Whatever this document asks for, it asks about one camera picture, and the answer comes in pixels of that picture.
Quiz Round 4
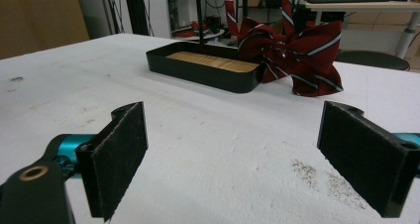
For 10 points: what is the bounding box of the black rack with wooden tray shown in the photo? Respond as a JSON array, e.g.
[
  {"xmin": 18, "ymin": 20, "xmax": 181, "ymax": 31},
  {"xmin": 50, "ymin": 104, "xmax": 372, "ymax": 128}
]
[{"xmin": 145, "ymin": 0, "xmax": 265, "ymax": 95}]

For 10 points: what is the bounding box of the grey-legged desk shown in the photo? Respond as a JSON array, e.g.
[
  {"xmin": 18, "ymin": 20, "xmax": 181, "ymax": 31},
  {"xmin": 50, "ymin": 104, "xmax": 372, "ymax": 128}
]
[{"xmin": 302, "ymin": 0, "xmax": 420, "ymax": 59}]

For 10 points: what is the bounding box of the dark red cloth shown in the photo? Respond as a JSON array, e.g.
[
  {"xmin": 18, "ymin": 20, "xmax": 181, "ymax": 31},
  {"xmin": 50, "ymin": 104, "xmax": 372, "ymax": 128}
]
[{"xmin": 223, "ymin": 0, "xmax": 345, "ymax": 98}]

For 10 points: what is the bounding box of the brown wooden panel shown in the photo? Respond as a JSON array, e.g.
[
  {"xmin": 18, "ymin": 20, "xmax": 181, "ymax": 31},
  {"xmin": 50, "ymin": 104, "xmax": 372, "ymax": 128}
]
[{"xmin": 0, "ymin": 0, "xmax": 91, "ymax": 60}]

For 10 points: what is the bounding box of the white foam mat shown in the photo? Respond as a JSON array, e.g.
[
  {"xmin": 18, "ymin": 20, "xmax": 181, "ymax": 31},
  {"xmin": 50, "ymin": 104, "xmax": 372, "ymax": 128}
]
[{"xmin": 0, "ymin": 33, "xmax": 420, "ymax": 224}]

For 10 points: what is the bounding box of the black round stool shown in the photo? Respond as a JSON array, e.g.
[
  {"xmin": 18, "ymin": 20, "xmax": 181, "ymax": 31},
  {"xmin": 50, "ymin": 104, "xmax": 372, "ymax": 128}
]
[{"xmin": 334, "ymin": 50, "xmax": 411, "ymax": 72}]

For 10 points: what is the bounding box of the black metal frame stand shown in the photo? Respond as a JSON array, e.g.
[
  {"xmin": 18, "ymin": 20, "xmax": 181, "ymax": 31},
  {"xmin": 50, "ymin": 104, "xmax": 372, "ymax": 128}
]
[{"xmin": 122, "ymin": 0, "xmax": 151, "ymax": 37}]

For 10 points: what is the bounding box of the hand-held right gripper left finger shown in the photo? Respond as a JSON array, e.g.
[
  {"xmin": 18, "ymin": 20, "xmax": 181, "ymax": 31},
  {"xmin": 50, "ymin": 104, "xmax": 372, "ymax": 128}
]
[{"xmin": 75, "ymin": 100, "xmax": 149, "ymax": 223}]

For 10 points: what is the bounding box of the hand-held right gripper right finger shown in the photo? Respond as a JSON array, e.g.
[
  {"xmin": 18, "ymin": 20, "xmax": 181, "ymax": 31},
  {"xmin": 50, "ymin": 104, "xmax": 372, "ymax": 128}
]
[{"xmin": 316, "ymin": 100, "xmax": 420, "ymax": 219}]

